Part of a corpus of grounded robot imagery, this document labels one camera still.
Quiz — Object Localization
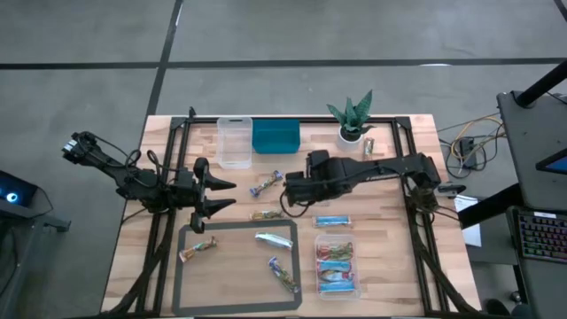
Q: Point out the person's foot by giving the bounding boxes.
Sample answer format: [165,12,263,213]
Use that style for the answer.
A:
[484,298,510,318]

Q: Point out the grey side stand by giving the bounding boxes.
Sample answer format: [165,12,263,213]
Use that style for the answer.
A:
[0,184,72,319]

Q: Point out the shiny blue foil bar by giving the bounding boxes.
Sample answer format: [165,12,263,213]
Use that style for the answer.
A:
[312,214,354,229]

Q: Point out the black screen with blue display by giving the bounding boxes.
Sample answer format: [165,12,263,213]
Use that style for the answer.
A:
[534,148,567,176]

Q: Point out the teal plastic bin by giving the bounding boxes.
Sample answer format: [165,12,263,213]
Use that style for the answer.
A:
[252,118,301,155]

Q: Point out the dark grey workstation desk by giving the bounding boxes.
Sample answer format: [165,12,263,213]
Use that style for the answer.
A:
[458,90,567,319]

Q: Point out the black pole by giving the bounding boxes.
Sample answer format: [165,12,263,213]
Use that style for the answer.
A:
[516,59,567,107]

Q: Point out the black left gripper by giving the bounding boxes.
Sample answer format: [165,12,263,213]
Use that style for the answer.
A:
[170,157,237,235]

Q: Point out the black power adapter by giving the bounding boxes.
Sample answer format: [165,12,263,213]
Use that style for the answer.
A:
[458,137,478,157]

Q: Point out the black computer with blue light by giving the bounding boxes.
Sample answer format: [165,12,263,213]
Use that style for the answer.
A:
[0,170,39,218]

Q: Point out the purple granola bar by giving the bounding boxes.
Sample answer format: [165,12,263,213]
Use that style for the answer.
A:
[268,255,302,294]
[249,169,284,198]

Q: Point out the yellow and black floor cables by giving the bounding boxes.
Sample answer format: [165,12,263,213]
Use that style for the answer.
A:
[436,113,506,178]

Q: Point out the black aluminium table frame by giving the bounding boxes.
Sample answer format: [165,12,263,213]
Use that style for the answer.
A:
[99,105,484,319]

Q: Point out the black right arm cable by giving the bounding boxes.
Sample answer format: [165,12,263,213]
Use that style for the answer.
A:
[279,189,312,220]

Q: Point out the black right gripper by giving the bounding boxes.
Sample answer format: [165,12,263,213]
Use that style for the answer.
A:
[283,150,355,208]

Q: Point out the tan mat with grey border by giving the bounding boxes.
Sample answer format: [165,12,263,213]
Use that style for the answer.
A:
[171,220,304,317]

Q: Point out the clear tall plastic bin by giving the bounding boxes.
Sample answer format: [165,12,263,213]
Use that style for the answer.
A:
[216,115,254,171]

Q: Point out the green plant in white pot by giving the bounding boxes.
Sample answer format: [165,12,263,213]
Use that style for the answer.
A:
[326,89,377,152]

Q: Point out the blue and silver granola bar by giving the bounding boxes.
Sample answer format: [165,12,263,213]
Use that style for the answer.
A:
[254,232,294,252]

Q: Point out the white paper sheet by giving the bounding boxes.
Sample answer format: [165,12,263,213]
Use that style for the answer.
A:
[454,194,483,248]

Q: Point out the clear shallow plastic container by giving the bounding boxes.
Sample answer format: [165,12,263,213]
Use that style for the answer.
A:
[313,233,362,301]

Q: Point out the backlit computer keyboard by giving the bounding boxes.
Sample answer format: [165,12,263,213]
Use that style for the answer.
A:
[517,211,567,263]

